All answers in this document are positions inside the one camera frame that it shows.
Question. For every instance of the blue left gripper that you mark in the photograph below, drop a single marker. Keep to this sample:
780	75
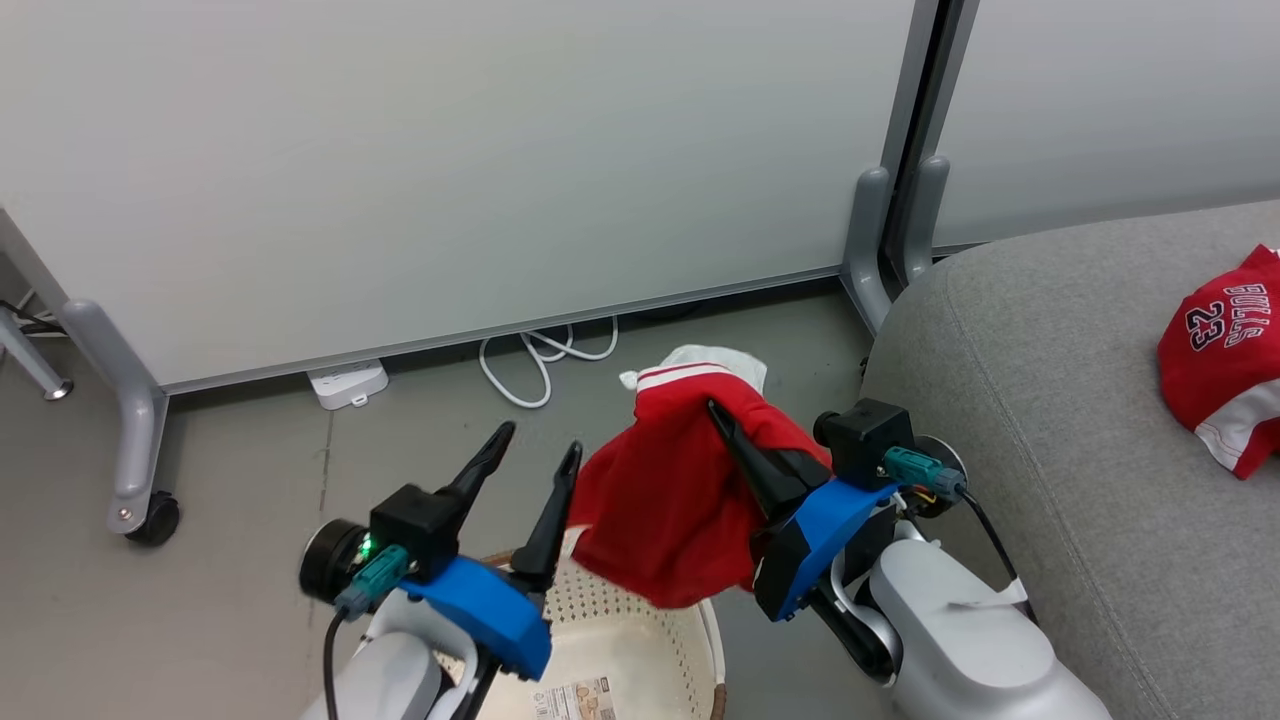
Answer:
490	610

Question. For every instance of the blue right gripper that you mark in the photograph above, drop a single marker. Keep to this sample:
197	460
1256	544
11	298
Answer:
810	540

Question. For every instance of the red shorts with white trim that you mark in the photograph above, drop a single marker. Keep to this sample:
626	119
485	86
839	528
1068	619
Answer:
660	500

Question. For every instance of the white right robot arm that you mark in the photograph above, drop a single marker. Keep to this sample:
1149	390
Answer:
960	650

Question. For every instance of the grey fabric sofa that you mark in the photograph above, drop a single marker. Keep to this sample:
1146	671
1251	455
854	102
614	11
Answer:
1080	400

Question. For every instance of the white cloth piece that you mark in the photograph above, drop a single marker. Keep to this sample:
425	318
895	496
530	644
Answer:
715	357

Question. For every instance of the white perforated laundry basket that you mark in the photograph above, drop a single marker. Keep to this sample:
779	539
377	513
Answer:
620	640

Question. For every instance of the white power strip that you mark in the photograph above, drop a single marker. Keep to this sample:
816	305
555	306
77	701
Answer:
345	385

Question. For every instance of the printed paper label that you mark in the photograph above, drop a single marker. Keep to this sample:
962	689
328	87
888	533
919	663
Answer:
575	700

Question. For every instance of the large white partition panel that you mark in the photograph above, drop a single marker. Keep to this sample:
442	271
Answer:
450	150

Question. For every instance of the black caster wheel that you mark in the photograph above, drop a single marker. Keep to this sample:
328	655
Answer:
155	520

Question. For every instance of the grey partition foot with caster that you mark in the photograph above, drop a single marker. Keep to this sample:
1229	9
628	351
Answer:
135	430

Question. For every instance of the red Bulls 23 jersey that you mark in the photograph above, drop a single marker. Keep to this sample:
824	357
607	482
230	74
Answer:
1210	370

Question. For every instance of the grey metal leg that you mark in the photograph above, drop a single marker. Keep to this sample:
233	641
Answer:
25	360

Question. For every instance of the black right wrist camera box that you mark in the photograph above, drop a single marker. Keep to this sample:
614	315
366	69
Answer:
870	435

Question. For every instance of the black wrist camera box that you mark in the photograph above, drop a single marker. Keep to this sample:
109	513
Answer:
870	435
420	530

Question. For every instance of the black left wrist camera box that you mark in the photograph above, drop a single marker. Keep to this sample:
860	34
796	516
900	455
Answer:
420	530

